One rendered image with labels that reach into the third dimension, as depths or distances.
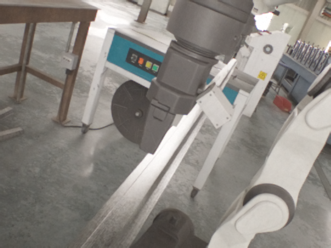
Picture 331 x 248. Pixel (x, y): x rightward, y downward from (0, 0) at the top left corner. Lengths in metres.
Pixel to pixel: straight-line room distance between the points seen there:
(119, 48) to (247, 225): 1.26
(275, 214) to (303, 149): 0.18
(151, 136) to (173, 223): 0.94
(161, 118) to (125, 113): 1.66
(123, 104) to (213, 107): 1.66
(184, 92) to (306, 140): 0.47
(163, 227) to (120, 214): 0.84
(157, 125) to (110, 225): 0.14
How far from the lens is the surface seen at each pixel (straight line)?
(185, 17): 0.33
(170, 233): 1.25
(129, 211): 0.42
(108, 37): 1.79
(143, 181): 0.48
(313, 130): 0.74
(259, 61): 3.67
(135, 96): 1.93
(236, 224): 0.85
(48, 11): 1.55
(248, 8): 0.35
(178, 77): 0.34
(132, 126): 1.99
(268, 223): 0.83
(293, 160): 0.80
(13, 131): 1.89
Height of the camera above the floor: 1.04
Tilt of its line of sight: 23 degrees down
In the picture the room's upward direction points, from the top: 23 degrees clockwise
